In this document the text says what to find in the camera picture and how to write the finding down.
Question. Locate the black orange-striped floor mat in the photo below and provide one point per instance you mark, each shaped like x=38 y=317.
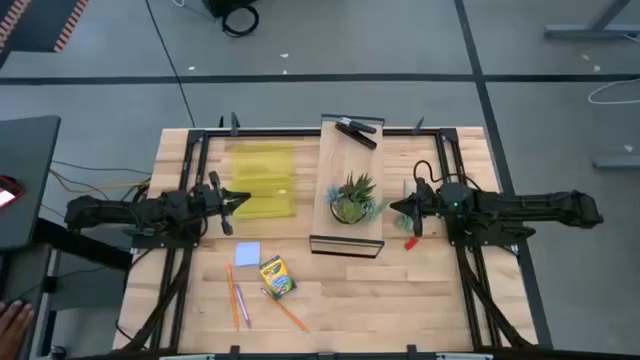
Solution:
x=40 y=20

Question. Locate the dark grey side desk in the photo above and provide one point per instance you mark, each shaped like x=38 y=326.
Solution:
x=27 y=180

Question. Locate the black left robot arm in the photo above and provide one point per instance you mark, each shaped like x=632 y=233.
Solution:
x=125 y=210

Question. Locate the black stapler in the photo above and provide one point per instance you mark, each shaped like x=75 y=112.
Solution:
x=357 y=135

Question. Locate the red eraser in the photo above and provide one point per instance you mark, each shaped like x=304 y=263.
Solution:
x=411 y=243

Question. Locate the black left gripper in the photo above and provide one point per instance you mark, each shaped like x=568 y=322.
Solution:
x=212 y=197

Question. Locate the yellow transparent pencil case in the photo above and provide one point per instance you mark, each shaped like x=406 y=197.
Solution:
x=262 y=170

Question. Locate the grey desk base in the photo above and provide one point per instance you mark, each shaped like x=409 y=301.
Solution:
x=590 y=31

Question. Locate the wooden shelf riser black frame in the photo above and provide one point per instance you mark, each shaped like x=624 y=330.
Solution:
x=345 y=160

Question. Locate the crayon box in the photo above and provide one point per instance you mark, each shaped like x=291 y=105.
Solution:
x=277 y=277

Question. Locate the black metal table frame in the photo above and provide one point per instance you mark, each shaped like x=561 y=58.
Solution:
x=280 y=133

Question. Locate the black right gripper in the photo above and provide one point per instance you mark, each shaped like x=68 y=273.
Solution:
x=430 y=201

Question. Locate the person's hand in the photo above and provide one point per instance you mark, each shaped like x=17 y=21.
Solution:
x=14 y=330

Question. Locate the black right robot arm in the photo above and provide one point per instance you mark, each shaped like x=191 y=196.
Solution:
x=525 y=205

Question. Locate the potted succulent plant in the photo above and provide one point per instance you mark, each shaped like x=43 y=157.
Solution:
x=352 y=202

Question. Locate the grey desk foot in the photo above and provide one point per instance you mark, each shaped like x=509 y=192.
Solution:
x=617 y=161

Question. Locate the black table clamp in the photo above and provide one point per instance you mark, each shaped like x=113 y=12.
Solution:
x=234 y=124
x=418 y=126

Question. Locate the pale blue sticky note pad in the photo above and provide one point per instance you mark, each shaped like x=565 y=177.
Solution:
x=248 y=254

